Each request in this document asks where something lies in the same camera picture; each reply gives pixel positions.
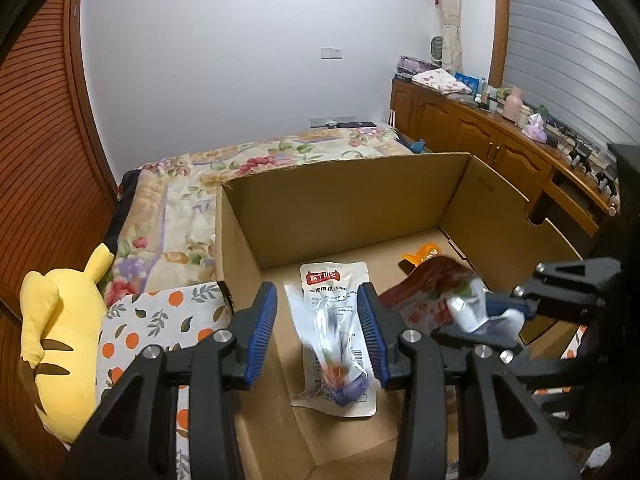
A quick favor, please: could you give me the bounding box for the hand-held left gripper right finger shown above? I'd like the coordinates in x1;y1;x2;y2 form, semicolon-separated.
356;282;583;480

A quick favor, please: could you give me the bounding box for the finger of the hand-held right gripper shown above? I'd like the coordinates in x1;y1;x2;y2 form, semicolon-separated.
484;257;623;323
431;326;582;387

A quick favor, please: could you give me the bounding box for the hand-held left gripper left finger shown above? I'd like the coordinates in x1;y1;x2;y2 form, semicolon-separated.
60;281;278;480

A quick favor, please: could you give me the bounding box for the white packet with red snack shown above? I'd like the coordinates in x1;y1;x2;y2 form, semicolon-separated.
380;256;526;346

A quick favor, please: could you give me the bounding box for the white packet with blue edge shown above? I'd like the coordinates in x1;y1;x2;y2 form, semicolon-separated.
284;280;373;407

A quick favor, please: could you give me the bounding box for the white packet with red label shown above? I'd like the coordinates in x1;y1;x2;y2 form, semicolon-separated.
299;260;377;417

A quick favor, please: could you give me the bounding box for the orange snack packet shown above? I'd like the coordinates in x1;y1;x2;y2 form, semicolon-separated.
401;243;443;266

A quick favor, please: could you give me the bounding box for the brown cardboard box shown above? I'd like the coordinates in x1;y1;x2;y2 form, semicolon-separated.
215;151;586;480

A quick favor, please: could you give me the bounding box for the orange-print bed sheet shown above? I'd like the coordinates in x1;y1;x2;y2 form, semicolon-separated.
95;280;236;480

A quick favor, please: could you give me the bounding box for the black gadget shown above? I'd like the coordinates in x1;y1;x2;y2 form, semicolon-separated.
567;140;593;168

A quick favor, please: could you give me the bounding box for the purple tissue pack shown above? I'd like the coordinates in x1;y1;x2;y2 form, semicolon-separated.
522;112;548;141

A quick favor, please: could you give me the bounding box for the floral quilt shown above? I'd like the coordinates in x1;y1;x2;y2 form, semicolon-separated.
102;126;416;306

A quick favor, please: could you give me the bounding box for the wooden cabinet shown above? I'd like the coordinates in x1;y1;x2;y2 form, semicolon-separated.
389;80;621;261

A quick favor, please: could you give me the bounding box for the pink bottle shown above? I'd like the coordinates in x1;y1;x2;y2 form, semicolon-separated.
502;86;523;122

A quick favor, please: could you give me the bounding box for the yellow plush toy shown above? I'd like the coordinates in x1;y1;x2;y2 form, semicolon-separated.
20;243;115;443

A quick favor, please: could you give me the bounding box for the grey window blind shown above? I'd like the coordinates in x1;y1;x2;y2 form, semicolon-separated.
502;0;640;161

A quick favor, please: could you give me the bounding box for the folded floral cloth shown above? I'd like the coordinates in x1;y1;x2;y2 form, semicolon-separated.
411;68;473;96

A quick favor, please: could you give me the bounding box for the purple patterned bag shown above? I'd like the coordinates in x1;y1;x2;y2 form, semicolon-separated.
396;55;443;75

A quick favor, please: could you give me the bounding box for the red-brown louvered wardrobe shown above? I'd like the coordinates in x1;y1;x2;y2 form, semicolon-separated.
0;0;121;441

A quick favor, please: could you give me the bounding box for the pale patterned curtain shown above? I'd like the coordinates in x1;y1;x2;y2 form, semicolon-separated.
432;0;466;75

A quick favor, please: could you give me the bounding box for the wooden window frame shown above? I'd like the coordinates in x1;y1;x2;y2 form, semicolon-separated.
489;0;511;86

